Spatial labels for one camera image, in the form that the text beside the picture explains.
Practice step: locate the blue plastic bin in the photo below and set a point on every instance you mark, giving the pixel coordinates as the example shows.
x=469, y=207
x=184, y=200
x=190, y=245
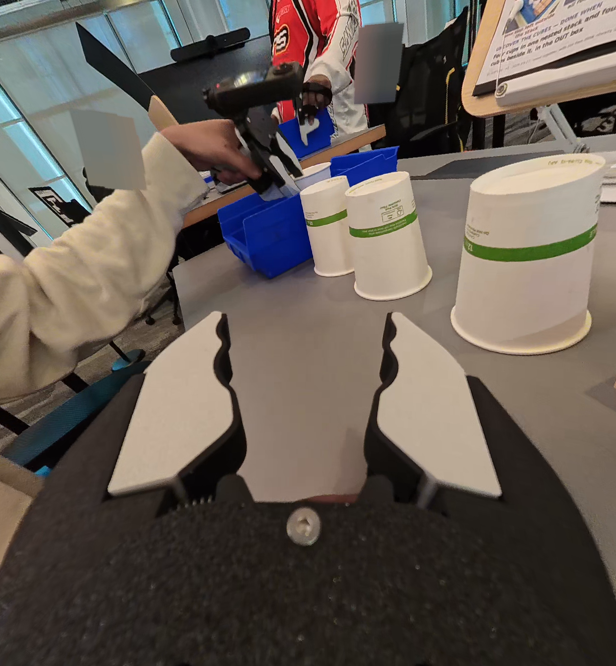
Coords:
x=271, y=234
x=292, y=138

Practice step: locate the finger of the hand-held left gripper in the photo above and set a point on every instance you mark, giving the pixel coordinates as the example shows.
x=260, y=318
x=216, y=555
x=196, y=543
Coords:
x=290, y=158
x=275, y=193

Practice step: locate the printed instruction sheet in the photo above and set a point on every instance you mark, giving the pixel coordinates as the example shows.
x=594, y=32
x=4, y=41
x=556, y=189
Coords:
x=547, y=47

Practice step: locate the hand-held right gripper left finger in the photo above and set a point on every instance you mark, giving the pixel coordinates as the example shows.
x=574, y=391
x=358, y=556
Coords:
x=178, y=416

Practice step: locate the blue office chair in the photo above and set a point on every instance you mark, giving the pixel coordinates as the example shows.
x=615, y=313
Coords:
x=74, y=416

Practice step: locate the person's left forearm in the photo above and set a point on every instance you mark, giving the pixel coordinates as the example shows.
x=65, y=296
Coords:
x=79, y=291

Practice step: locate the black video bar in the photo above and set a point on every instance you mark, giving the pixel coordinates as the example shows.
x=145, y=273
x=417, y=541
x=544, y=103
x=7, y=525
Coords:
x=209, y=46

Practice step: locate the large black display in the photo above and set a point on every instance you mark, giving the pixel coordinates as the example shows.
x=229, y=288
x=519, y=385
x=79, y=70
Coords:
x=198, y=88

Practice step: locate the black-white marker sign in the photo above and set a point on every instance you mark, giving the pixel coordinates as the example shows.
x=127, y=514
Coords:
x=61, y=205

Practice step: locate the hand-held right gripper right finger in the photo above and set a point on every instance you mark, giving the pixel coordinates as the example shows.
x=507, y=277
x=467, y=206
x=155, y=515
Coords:
x=433, y=416

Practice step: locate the person's left hand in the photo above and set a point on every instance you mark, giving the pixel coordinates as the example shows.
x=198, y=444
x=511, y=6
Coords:
x=209, y=145

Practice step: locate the black office chair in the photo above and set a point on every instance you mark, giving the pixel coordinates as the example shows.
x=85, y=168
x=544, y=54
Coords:
x=433, y=88

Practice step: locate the wood-edged desk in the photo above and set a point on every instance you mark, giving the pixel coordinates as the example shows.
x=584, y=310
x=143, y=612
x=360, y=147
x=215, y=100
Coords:
x=349, y=140

